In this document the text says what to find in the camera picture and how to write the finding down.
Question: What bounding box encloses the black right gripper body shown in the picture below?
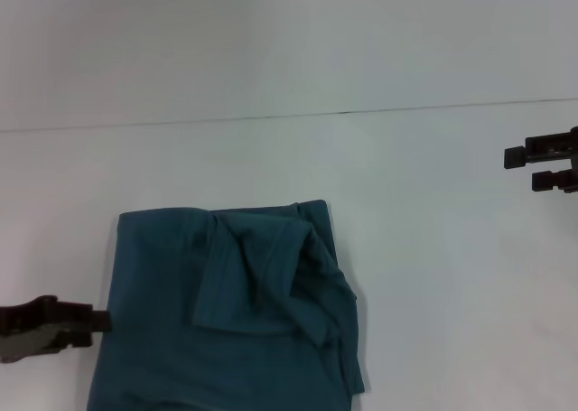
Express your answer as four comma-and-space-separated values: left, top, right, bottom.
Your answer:
525, 125, 578, 195

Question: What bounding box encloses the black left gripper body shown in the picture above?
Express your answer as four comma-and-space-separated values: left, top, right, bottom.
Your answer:
0, 294, 95, 365

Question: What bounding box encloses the teal t-shirt with FREE print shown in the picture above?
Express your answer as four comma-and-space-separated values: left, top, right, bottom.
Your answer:
85, 198, 367, 411

